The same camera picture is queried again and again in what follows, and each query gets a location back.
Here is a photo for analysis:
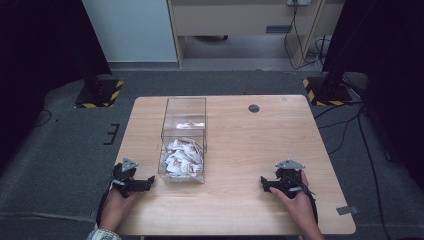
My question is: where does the dark curtain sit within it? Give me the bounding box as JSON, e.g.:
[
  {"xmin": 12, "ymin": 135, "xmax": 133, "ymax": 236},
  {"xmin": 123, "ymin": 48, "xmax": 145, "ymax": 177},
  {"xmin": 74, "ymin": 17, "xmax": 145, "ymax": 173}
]
[
  {"xmin": 0, "ymin": 0, "xmax": 113, "ymax": 174},
  {"xmin": 321, "ymin": 0, "xmax": 424, "ymax": 183}
]

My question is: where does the person's right hand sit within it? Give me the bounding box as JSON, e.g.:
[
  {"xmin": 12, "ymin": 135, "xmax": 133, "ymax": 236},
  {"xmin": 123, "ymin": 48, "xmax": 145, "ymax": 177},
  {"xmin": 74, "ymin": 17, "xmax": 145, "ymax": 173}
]
[{"xmin": 268, "ymin": 169, "xmax": 318, "ymax": 232}]

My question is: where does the white panel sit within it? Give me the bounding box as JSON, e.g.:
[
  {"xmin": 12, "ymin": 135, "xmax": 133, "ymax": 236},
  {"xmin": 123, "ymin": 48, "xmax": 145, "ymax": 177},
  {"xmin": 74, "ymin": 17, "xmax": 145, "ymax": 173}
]
[{"xmin": 81, "ymin": 0, "xmax": 179, "ymax": 64}]

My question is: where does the clear plastic box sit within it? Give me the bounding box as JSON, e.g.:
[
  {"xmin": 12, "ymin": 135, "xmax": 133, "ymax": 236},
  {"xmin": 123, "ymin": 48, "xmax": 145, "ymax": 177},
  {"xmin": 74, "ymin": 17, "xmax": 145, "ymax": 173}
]
[{"xmin": 157, "ymin": 96, "xmax": 208, "ymax": 185}]

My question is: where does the grey tape strip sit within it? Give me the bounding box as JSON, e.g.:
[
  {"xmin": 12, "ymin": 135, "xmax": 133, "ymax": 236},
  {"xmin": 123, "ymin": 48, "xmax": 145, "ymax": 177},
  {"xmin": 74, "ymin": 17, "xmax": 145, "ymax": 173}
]
[{"xmin": 335, "ymin": 205, "xmax": 361, "ymax": 216}]

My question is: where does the light wooden desk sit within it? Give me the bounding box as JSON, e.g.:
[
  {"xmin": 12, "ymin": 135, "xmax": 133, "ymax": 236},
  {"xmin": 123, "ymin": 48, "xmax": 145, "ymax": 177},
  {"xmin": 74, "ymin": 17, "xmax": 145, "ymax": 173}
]
[{"xmin": 166, "ymin": 0, "xmax": 346, "ymax": 69}]

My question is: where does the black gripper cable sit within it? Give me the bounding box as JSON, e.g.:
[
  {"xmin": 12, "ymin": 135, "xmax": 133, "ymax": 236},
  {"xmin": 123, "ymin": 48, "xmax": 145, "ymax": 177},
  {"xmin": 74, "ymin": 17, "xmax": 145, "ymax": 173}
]
[
  {"xmin": 95, "ymin": 188, "xmax": 114, "ymax": 229},
  {"xmin": 304, "ymin": 186, "xmax": 320, "ymax": 225}
]

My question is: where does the black stand pole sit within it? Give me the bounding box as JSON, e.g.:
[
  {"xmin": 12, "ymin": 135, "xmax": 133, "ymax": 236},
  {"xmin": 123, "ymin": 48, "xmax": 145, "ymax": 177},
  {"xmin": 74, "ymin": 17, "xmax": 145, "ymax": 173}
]
[
  {"xmin": 322, "ymin": 43, "xmax": 354, "ymax": 92},
  {"xmin": 81, "ymin": 49, "xmax": 103, "ymax": 95}
]

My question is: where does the long black floor cable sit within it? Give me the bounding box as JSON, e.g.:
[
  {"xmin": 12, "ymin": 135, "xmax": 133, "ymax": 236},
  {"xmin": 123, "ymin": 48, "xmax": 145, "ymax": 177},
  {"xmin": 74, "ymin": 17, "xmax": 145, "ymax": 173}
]
[{"xmin": 356, "ymin": 111, "xmax": 393, "ymax": 240}]

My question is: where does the black hanging power cable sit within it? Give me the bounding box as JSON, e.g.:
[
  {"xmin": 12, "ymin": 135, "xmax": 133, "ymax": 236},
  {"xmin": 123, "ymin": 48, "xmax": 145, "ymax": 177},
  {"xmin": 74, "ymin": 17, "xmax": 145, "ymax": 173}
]
[{"xmin": 283, "ymin": 3, "xmax": 326, "ymax": 71}]

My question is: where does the single white sachet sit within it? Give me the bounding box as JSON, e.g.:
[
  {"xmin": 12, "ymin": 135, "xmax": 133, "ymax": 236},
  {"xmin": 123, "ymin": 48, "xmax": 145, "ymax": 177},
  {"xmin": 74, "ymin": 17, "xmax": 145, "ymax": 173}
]
[{"xmin": 175, "ymin": 121, "xmax": 206, "ymax": 131}]

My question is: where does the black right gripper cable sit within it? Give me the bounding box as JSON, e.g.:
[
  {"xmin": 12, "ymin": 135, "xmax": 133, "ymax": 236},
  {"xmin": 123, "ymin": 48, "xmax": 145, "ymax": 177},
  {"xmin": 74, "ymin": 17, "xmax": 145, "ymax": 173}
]
[{"xmin": 304, "ymin": 186, "xmax": 320, "ymax": 225}]

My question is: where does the pile of white packets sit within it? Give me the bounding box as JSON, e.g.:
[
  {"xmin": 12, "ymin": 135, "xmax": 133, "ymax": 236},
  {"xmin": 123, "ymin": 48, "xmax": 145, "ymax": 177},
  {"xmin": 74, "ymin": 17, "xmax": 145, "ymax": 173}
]
[{"xmin": 160, "ymin": 137, "xmax": 205, "ymax": 178}]

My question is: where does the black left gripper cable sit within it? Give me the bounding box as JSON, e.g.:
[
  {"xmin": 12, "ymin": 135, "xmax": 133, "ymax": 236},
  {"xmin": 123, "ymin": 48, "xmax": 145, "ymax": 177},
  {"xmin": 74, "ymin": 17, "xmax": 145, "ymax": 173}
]
[{"xmin": 95, "ymin": 188, "xmax": 114, "ymax": 229}]

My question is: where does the person's left hand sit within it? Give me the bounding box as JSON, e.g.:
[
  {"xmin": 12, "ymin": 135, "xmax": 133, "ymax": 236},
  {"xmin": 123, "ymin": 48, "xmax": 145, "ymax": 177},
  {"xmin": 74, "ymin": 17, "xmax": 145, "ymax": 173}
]
[{"xmin": 99, "ymin": 188, "xmax": 143, "ymax": 233}]

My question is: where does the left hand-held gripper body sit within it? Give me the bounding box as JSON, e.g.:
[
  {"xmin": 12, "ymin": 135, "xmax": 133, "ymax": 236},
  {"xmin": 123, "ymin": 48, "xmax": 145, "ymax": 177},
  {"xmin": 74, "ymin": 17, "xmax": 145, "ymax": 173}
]
[{"xmin": 110, "ymin": 157, "xmax": 150, "ymax": 199}]

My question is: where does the thin black floor cable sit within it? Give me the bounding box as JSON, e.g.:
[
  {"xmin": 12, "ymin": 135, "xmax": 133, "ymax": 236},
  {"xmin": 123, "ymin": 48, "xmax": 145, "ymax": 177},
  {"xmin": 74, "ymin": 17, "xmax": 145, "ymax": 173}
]
[{"xmin": 32, "ymin": 108, "xmax": 54, "ymax": 129}]

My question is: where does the striped-edge black stand base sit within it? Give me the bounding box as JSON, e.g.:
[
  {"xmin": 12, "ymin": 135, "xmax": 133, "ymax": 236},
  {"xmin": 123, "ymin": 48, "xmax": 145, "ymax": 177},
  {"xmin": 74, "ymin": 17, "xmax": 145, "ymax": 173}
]
[
  {"xmin": 301, "ymin": 76, "xmax": 354, "ymax": 108},
  {"xmin": 73, "ymin": 78, "xmax": 125, "ymax": 110}
]

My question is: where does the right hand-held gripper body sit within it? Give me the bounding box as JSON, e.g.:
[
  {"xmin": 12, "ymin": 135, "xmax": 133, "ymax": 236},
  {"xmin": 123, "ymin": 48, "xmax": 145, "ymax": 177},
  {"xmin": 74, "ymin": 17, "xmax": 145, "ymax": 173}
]
[{"xmin": 266, "ymin": 159, "xmax": 313, "ymax": 200}]

